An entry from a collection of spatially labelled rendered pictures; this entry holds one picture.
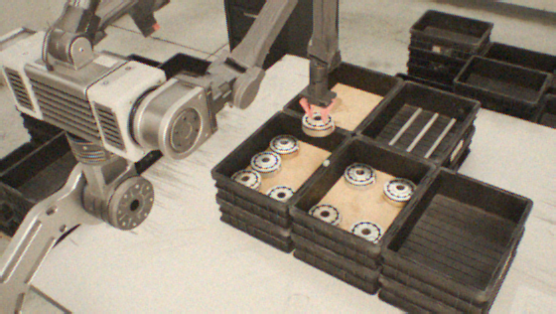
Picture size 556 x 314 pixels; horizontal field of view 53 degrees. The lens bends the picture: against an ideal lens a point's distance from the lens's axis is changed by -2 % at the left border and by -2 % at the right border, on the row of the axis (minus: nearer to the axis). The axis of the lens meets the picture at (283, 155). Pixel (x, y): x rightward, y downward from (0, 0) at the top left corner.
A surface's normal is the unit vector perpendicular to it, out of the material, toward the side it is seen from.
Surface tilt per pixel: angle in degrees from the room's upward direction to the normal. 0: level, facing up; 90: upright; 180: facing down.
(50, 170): 0
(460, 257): 0
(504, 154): 0
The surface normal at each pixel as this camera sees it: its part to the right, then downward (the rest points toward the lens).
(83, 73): -0.06, -0.77
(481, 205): -0.57, 0.55
